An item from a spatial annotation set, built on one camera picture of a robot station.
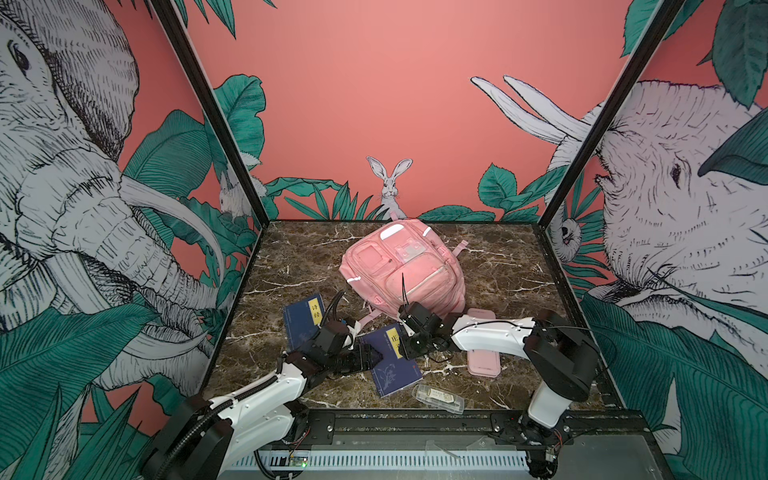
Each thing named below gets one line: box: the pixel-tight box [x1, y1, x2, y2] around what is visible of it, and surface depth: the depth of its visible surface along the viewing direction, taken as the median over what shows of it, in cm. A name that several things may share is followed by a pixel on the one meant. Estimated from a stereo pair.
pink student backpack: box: [339, 219, 466, 319], surface depth 103 cm
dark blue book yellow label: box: [360, 323, 423, 399], surface depth 85 cm
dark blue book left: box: [284, 294, 325, 352], surface depth 95 cm
